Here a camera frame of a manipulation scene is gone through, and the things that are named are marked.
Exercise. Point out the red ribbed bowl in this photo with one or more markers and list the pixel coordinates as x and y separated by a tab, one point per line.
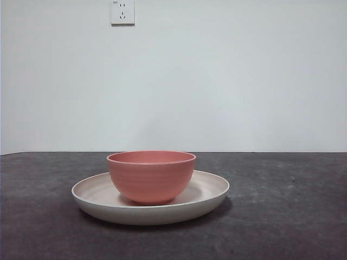
149	178

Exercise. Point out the white round plate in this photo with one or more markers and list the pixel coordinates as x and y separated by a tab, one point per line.
149	215

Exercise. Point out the white wall socket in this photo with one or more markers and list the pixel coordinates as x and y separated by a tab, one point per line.
122	13

